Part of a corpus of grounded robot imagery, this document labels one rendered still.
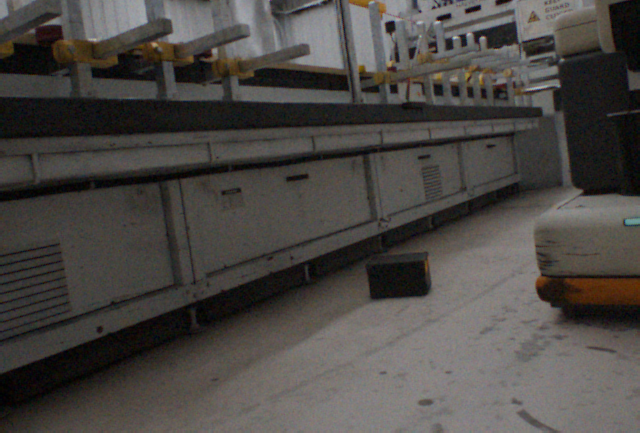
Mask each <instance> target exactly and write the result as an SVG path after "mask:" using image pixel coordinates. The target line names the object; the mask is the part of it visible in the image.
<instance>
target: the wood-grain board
mask: <svg viewBox="0 0 640 433"><path fill-rule="evenodd" d="M12 40H13V45H24V46H33V47H44V48H49V46H44V45H39V44H38V43H37V42H36V37H35V34H30V33H25V34H23V35H20V36H18V37H16V38H14V39H12ZM216 59H218V55H214V54H212V57H211V58H208V59H204V60H205V61H204V62H203V63H213V61H214V60H216ZM265 69H276V70H286V71H297V72H307V73H318V74H329V75H339V76H347V70H346V69H338V68H329V67H321V66H312V65H303V64H294V63H285V62H283V63H280V64H276V65H272V66H269V67H265ZM375 74H376V73H374V72H366V73H364V74H361V76H360V78H371V79H373V78H374V75H375ZM433 84H434V85H443V83H442V80H436V79H433Z"/></svg>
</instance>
